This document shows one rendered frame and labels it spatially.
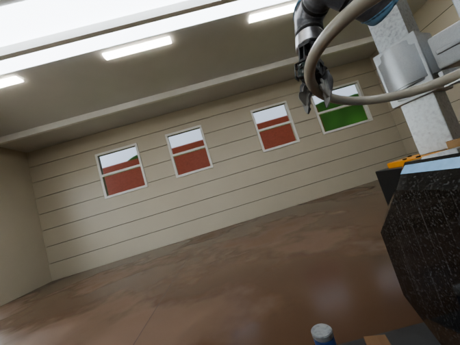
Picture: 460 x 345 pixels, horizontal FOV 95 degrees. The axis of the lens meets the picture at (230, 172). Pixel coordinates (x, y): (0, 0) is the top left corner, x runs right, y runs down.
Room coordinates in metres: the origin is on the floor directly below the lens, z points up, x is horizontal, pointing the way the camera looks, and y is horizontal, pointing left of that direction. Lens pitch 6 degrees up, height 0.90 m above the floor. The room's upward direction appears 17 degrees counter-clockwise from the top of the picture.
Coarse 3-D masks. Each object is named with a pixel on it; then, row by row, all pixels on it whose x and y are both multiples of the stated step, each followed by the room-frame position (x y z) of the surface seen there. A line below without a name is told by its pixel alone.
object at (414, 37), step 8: (416, 32) 1.29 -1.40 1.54; (400, 40) 1.35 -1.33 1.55; (408, 40) 1.32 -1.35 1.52; (416, 40) 1.29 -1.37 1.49; (392, 48) 1.37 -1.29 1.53; (400, 48) 1.35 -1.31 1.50; (376, 56) 1.48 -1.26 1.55; (384, 56) 1.43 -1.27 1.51; (424, 56) 1.28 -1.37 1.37; (376, 64) 1.50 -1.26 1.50; (424, 64) 1.29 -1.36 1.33; (432, 72) 1.29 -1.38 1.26; (424, 80) 1.32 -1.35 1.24; (440, 88) 1.30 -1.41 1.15; (448, 88) 1.37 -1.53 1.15; (416, 96) 1.38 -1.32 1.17; (392, 104) 1.50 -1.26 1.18; (400, 104) 1.46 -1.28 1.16
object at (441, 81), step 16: (368, 0) 0.36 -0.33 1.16; (336, 16) 0.41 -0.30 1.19; (352, 16) 0.39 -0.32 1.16; (336, 32) 0.43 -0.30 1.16; (320, 48) 0.47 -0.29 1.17; (432, 80) 0.64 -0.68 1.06; (448, 80) 0.61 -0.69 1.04; (320, 96) 0.68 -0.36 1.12; (336, 96) 0.71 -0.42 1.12; (368, 96) 0.73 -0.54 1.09; (384, 96) 0.71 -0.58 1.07; (400, 96) 0.69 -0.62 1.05
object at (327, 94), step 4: (320, 80) 0.63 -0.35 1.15; (324, 80) 0.64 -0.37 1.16; (320, 84) 0.60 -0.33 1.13; (324, 84) 0.63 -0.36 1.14; (328, 84) 0.63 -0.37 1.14; (320, 88) 0.65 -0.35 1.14; (324, 88) 0.62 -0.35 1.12; (328, 88) 0.63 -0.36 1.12; (324, 92) 0.61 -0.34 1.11; (328, 92) 0.63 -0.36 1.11; (324, 96) 0.64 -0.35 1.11; (328, 96) 0.63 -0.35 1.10; (324, 100) 0.64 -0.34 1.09; (328, 100) 0.63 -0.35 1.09; (324, 104) 0.64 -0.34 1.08; (328, 104) 0.63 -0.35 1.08
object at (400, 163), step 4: (436, 152) 1.37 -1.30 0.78; (408, 156) 1.67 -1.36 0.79; (412, 156) 1.63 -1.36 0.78; (416, 156) 1.41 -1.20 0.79; (420, 156) 1.39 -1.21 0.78; (424, 156) 1.34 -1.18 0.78; (396, 160) 1.70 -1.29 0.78; (400, 160) 1.58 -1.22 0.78; (404, 160) 1.50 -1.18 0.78; (408, 160) 1.46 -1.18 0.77; (388, 164) 1.66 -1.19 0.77; (392, 164) 1.62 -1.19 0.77; (396, 164) 1.58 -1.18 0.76; (400, 164) 1.54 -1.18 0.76
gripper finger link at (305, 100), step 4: (304, 88) 0.67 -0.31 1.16; (300, 92) 0.65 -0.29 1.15; (304, 92) 0.67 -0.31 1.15; (308, 92) 0.67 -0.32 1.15; (300, 96) 0.65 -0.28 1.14; (304, 96) 0.67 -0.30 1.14; (308, 96) 0.67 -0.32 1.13; (300, 100) 0.66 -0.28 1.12; (304, 100) 0.67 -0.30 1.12; (308, 100) 0.67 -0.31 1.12; (304, 104) 0.67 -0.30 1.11; (308, 104) 0.68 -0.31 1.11; (304, 108) 0.68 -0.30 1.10; (308, 108) 0.67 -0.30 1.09; (308, 112) 0.67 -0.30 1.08
